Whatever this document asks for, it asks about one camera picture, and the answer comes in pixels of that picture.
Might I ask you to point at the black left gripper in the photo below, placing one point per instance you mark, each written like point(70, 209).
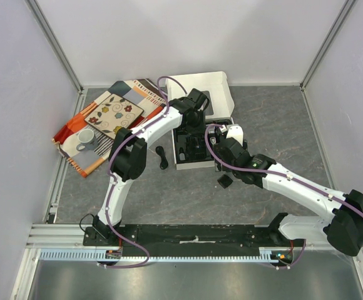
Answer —
point(200, 113)

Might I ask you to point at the black guard comb in tray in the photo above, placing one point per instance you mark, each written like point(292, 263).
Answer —
point(199, 152)

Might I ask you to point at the colourful patchwork cloth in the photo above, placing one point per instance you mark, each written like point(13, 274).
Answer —
point(142, 92)

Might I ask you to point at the white slotted cable duct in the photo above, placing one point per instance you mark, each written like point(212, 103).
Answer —
point(108, 257)

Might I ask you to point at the grey ceramic mug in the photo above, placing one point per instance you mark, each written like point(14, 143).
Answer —
point(87, 140)

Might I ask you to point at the black plastic tray insert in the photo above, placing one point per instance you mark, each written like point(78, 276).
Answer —
point(184, 141)

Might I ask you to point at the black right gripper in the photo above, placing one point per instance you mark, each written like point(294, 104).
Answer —
point(220, 159)

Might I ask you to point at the white cardboard clipper box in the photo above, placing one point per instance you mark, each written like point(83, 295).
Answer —
point(222, 102)

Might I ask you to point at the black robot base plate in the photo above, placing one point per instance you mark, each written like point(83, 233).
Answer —
point(201, 240)

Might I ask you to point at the silver black hair clipper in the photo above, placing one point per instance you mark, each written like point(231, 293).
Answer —
point(212, 140)

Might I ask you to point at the floral square plate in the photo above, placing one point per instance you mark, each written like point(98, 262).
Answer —
point(112, 114)

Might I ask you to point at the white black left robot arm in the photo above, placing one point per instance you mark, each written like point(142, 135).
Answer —
point(129, 152)

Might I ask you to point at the black clipper guard comb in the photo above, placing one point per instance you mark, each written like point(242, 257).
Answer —
point(225, 181)

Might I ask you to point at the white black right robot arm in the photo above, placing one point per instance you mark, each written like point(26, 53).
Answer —
point(339, 215)

